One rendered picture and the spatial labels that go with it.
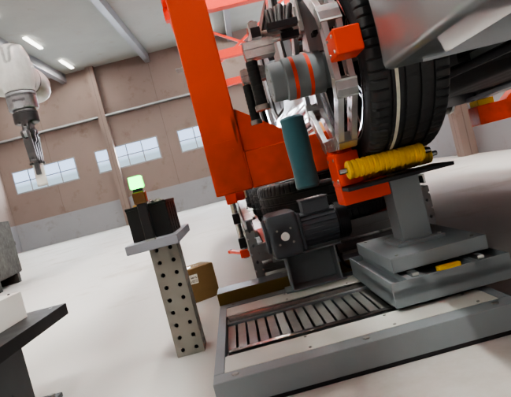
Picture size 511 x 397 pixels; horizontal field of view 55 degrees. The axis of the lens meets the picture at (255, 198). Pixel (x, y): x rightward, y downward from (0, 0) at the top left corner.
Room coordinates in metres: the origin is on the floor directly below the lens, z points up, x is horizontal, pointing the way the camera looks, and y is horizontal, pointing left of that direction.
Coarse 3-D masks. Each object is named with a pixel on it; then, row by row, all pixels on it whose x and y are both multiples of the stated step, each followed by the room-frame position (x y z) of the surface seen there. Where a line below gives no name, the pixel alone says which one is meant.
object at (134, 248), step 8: (184, 224) 1.92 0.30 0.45; (176, 232) 1.59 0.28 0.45; (184, 232) 1.76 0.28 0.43; (144, 240) 1.61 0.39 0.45; (152, 240) 1.54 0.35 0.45; (160, 240) 1.54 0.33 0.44; (168, 240) 1.54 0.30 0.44; (176, 240) 1.54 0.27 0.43; (128, 248) 1.54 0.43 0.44; (136, 248) 1.54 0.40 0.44; (144, 248) 1.54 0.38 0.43; (152, 248) 1.54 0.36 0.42
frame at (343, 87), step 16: (304, 0) 1.49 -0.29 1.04; (320, 0) 1.46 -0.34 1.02; (320, 16) 1.36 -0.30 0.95; (336, 16) 1.36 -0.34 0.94; (320, 32) 1.39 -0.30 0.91; (304, 48) 1.85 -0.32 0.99; (336, 64) 1.36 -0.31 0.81; (352, 64) 1.36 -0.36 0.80; (336, 80) 1.36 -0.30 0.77; (352, 80) 1.36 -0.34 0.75; (336, 96) 1.38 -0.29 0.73; (352, 96) 1.39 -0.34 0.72; (320, 112) 1.85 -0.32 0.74; (336, 112) 1.45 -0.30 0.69; (352, 112) 1.43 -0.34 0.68; (320, 128) 1.78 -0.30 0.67; (336, 128) 1.48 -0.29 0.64; (352, 128) 1.47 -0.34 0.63; (320, 144) 1.77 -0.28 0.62; (336, 144) 1.52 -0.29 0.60; (352, 144) 1.52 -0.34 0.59
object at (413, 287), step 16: (464, 256) 1.48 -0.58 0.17; (480, 256) 1.40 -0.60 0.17; (496, 256) 1.40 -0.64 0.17; (368, 272) 1.61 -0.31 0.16; (384, 272) 1.62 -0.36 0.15; (400, 272) 1.49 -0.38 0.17; (416, 272) 1.40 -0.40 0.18; (432, 272) 1.47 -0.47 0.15; (448, 272) 1.39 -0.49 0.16; (464, 272) 1.39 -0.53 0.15; (480, 272) 1.39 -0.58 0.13; (496, 272) 1.40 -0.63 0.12; (384, 288) 1.46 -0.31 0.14; (400, 288) 1.38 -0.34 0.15; (416, 288) 1.39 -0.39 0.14; (432, 288) 1.39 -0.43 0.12; (448, 288) 1.39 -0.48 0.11; (464, 288) 1.39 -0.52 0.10; (400, 304) 1.38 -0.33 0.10
